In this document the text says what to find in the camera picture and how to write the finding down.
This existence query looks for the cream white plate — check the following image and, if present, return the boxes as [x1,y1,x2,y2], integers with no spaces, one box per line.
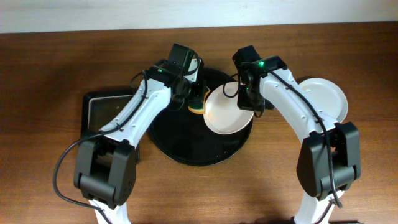
[299,78,348,123]

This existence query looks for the green yellow sponge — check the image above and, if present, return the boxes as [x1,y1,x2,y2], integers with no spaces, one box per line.
[188,86,210,114]

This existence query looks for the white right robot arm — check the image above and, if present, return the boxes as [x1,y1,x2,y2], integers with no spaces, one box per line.
[233,54,361,223]

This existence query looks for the round black tray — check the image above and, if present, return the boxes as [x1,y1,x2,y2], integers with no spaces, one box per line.
[148,67,254,167]

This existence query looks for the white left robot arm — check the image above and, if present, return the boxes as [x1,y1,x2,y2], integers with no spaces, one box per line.
[73,60,208,223]

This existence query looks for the pinkish white plate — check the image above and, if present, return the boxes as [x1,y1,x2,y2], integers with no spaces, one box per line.
[203,82,254,135]

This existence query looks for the rectangular black water tray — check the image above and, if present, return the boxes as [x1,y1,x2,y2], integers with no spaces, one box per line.
[80,89,141,164]

